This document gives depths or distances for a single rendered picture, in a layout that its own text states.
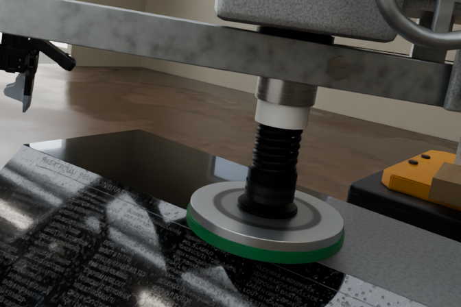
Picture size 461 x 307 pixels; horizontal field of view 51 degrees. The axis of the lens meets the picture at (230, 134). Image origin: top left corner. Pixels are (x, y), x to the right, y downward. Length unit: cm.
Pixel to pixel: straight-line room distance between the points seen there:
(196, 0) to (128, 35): 839
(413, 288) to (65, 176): 62
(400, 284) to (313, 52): 32
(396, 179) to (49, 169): 84
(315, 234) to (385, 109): 655
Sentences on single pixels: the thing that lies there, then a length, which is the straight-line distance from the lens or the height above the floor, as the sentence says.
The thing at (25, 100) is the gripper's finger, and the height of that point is 86.
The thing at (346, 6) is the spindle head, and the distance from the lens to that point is 54.
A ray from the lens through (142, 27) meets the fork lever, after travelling 59.
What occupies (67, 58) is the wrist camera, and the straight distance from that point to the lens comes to 121.
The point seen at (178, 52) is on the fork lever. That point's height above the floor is 106.
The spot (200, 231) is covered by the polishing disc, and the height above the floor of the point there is 84.
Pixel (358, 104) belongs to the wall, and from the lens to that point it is 729.
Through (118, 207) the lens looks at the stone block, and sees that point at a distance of 86.
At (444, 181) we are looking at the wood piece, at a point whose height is 83.
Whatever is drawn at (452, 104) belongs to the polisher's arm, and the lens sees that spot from 61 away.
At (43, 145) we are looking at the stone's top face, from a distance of 108.
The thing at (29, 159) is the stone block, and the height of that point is 79.
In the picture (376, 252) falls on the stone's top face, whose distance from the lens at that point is 77.
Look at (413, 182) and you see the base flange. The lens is 131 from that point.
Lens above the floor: 110
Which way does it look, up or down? 13 degrees down
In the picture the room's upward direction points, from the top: 8 degrees clockwise
